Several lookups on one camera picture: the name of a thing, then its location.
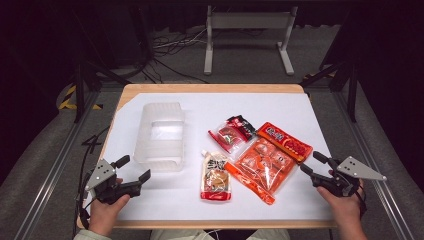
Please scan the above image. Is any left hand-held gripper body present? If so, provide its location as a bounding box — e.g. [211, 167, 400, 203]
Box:
[84, 159, 143, 205]

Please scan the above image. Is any white floor cable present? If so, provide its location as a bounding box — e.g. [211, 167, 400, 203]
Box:
[153, 28, 210, 50]

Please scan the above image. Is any small red black packet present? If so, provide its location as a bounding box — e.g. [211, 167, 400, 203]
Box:
[207, 114, 258, 156]

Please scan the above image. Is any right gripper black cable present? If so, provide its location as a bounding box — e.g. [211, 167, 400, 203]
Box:
[354, 185, 368, 220]

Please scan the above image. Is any white table mat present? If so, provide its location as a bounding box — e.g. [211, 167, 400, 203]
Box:
[83, 92, 338, 222]

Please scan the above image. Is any small red-white snack packet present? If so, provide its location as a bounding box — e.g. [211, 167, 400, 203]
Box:
[199, 149, 233, 202]

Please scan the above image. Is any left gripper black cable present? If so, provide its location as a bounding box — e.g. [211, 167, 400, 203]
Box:
[72, 126, 111, 240]

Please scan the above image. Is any white metal stand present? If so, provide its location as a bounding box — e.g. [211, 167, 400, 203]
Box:
[203, 4, 299, 76]

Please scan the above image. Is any person's right hand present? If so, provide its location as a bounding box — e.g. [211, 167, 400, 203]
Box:
[316, 185, 365, 228]

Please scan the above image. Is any aluminium rail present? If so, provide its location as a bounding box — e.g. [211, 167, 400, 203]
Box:
[333, 89, 415, 240]
[14, 89, 101, 240]

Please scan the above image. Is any large orange snack packet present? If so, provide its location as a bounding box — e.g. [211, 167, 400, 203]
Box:
[224, 121, 314, 206]

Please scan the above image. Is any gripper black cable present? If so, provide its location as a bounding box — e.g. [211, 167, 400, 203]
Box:
[354, 185, 368, 220]
[72, 126, 111, 240]

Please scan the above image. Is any person's left hand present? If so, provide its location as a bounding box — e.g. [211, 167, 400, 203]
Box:
[88, 194, 131, 238]

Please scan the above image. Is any black floor cable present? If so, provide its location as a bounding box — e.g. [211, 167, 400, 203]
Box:
[142, 56, 211, 85]

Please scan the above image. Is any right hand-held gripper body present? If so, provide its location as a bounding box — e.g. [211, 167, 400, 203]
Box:
[311, 155, 388, 198]

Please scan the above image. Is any clear plastic storage box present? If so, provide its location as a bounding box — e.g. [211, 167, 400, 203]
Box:
[133, 101, 186, 173]

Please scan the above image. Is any black tripod stand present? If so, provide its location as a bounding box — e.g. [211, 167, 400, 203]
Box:
[299, 9, 362, 123]
[70, 6, 132, 124]

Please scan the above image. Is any yellow black hazard tape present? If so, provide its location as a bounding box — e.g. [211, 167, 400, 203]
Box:
[58, 84, 103, 111]

